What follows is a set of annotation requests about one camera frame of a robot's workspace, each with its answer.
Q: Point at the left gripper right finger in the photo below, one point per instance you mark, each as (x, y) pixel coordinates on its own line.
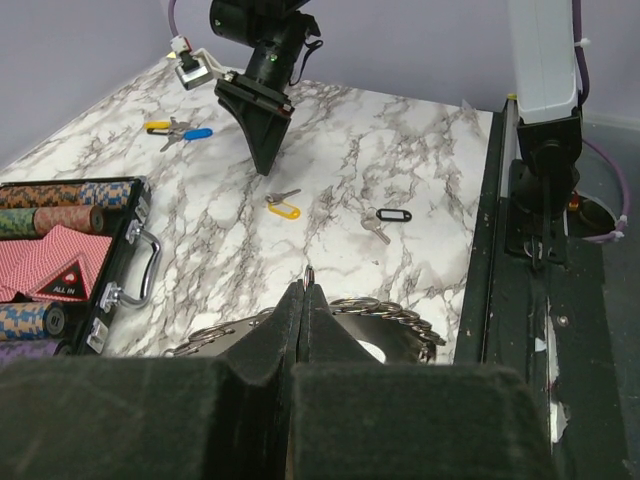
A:
(356, 418)

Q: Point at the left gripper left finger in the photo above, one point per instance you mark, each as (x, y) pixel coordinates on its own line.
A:
(224, 417)

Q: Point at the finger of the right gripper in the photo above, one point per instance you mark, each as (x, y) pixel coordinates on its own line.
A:
(274, 134)
(253, 130)

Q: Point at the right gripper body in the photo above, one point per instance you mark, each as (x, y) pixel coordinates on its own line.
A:
(244, 98)

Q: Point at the key with yellow tag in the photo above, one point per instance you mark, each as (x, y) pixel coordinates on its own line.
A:
(278, 205)
(172, 126)

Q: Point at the metal disc with keyrings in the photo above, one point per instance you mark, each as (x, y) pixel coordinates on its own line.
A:
(350, 325)

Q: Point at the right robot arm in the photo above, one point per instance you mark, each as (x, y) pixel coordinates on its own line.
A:
(548, 62)

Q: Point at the key with blue tag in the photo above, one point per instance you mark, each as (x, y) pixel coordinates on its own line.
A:
(174, 137)

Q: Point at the key with black tag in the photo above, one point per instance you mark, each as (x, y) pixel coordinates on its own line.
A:
(373, 219)

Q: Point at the all in triangle button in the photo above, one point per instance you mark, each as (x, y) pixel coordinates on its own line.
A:
(69, 283)

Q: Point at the black poker chip case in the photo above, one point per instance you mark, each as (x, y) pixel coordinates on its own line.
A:
(117, 207)

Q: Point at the pink playing cards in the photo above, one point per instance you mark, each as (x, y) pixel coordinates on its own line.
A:
(25, 263)

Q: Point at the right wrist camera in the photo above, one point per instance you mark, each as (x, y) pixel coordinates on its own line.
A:
(195, 67)

